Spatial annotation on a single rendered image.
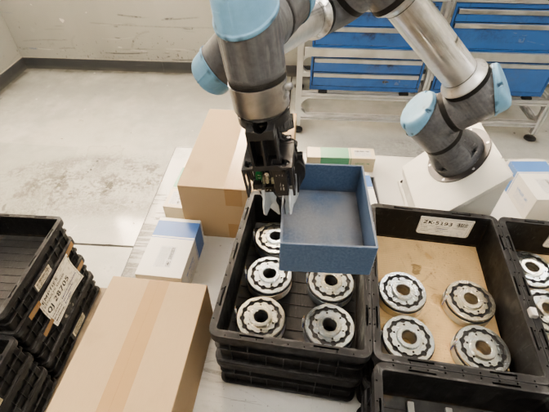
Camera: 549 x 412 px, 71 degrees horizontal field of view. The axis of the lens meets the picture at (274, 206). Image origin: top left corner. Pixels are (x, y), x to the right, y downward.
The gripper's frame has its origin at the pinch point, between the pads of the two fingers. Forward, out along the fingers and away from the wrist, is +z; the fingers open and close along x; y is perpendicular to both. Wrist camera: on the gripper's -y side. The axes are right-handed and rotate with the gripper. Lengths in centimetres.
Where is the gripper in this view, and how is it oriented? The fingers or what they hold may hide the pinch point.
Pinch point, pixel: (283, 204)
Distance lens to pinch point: 67.0
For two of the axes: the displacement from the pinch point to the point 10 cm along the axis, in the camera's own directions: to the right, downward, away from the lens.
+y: -0.9, 7.0, -7.1
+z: 1.4, 7.1, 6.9
